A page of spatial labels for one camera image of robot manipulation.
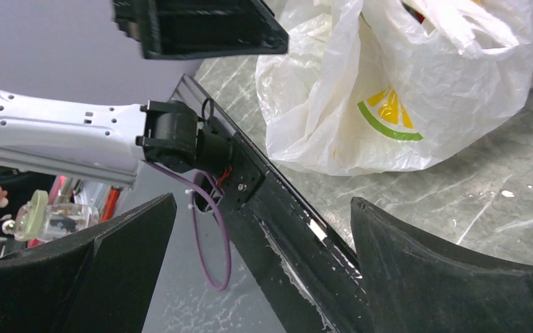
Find white plastic shopping bag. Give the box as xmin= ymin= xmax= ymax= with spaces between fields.
xmin=255 ymin=1 xmax=533 ymax=176

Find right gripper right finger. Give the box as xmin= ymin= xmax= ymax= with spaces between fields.
xmin=350 ymin=197 xmax=533 ymax=332

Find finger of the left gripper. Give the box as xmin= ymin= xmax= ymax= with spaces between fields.
xmin=112 ymin=0 xmax=289 ymax=60

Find clear plastic jar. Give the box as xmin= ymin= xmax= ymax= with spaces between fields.
xmin=1 ymin=190 xmax=99 ymax=242

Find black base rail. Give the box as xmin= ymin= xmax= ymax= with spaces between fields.
xmin=173 ymin=75 xmax=373 ymax=332

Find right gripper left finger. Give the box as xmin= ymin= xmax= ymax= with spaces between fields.
xmin=0 ymin=194 xmax=177 ymax=332

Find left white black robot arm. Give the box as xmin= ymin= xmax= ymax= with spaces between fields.
xmin=0 ymin=1 xmax=289 ymax=187

